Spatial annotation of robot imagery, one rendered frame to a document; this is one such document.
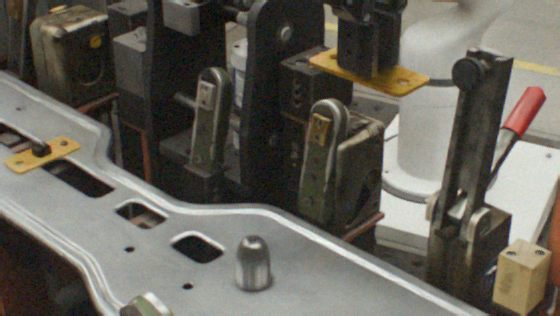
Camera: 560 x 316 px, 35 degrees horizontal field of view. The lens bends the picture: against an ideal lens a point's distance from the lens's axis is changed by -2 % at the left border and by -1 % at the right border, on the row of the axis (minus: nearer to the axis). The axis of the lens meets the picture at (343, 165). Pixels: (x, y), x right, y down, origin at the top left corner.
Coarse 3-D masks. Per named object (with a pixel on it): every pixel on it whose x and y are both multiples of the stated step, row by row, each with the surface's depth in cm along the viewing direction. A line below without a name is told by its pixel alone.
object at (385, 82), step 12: (336, 48) 67; (312, 60) 65; (324, 60) 65; (336, 60) 65; (384, 60) 63; (336, 72) 63; (348, 72) 63; (384, 72) 63; (396, 72) 63; (408, 72) 63; (372, 84) 61; (384, 84) 61; (396, 84) 61; (408, 84) 62; (420, 84) 62; (396, 96) 60
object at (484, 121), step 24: (480, 48) 77; (456, 72) 74; (480, 72) 73; (504, 72) 75; (480, 96) 78; (504, 96) 77; (456, 120) 79; (480, 120) 78; (456, 144) 80; (480, 144) 78; (456, 168) 81; (480, 168) 78; (456, 192) 83; (480, 192) 80
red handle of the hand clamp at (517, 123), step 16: (528, 96) 85; (544, 96) 86; (512, 112) 85; (528, 112) 85; (512, 128) 84; (512, 144) 84; (496, 160) 83; (464, 192) 83; (448, 208) 82; (464, 208) 82
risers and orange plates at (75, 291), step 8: (80, 280) 102; (64, 288) 101; (72, 288) 101; (80, 288) 101; (48, 296) 100; (56, 296) 100; (64, 296) 100; (72, 296) 100; (80, 296) 100; (88, 296) 100; (56, 304) 99; (64, 304) 99; (72, 304) 99; (80, 304) 99; (88, 304) 100; (56, 312) 100; (64, 312) 99; (72, 312) 98; (80, 312) 99; (88, 312) 100; (96, 312) 101
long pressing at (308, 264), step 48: (0, 96) 114; (48, 96) 114; (0, 144) 103; (96, 144) 104; (0, 192) 95; (48, 192) 95; (144, 192) 95; (48, 240) 88; (96, 240) 88; (144, 240) 88; (240, 240) 88; (288, 240) 89; (336, 240) 88; (96, 288) 82; (144, 288) 81; (192, 288) 82; (240, 288) 82; (288, 288) 82; (336, 288) 82; (384, 288) 83; (432, 288) 82
